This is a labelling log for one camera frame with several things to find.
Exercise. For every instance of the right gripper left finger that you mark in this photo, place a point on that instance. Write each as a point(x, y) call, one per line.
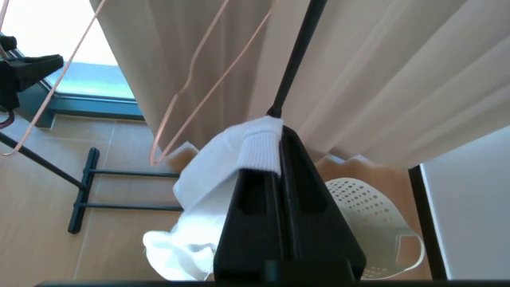
point(251, 239)

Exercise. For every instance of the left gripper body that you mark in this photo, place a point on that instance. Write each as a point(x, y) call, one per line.
point(8, 87)

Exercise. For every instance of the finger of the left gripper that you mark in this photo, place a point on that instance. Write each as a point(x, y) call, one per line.
point(36, 71)

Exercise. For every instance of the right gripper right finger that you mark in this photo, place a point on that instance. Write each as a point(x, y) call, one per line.
point(318, 239)

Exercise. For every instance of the pink clothes hanger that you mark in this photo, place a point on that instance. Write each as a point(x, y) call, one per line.
point(214, 85)
point(36, 119)

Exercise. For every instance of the white printed t-shirt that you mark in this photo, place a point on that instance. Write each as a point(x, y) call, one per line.
point(207, 179)

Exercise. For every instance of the white laundry basket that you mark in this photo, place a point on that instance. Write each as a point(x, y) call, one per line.
point(370, 215)

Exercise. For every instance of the black clothes rack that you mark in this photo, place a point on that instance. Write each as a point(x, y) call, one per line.
point(296, 52)

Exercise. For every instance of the window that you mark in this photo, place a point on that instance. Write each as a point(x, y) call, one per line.
point(71, 83)

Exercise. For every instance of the beige curtain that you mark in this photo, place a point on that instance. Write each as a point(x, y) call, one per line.
point(378, 79)

